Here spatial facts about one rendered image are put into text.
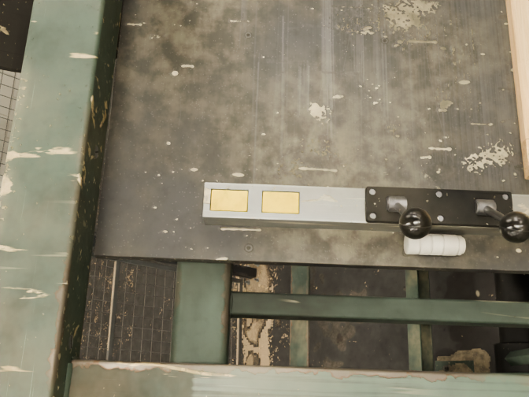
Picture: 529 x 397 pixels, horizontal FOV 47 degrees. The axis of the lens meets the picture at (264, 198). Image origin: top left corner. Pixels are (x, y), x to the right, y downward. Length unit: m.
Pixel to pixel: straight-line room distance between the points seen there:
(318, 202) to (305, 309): 0.16
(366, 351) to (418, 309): 1.79
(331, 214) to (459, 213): 0.17
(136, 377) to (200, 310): 0.14
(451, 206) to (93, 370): 0.51
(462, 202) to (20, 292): 0.58
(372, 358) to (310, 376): 1.90
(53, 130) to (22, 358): 0.28
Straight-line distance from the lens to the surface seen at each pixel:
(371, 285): 2.71
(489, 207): 0.85
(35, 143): 0.83
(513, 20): 1.06
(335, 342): 2.82
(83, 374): 0.80
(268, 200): 0.82
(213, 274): 0.88
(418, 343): 2.33
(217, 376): 0.78
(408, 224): 0.72
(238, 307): 0.89
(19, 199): 0.81
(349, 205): 0.83
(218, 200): 0.82
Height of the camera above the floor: 2.08
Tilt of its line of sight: 39 degrees down
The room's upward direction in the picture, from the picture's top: 73 degrees counter-clockwise
